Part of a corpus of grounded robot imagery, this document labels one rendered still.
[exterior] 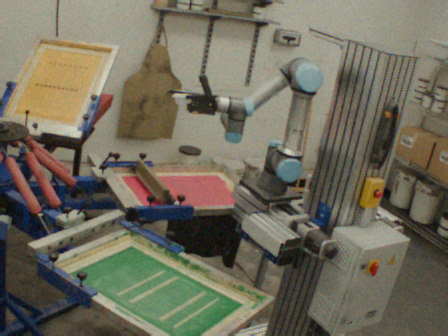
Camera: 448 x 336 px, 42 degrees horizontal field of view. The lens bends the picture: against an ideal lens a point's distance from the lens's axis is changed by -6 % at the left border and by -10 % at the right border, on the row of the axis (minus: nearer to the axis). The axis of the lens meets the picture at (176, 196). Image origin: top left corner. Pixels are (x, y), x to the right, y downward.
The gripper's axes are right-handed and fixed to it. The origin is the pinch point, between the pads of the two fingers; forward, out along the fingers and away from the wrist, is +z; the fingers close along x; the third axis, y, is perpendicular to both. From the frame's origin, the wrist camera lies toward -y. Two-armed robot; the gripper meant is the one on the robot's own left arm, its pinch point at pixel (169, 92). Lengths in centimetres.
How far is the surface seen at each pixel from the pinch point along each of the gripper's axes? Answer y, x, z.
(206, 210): 63, 49, -34
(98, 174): 53, 57, 22
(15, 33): -8, 240, 99
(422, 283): 147, 167, -261
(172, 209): 62, 42, -15
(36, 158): 43, 41, 55
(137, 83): 26, 271, -7
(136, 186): 62, 77, 0
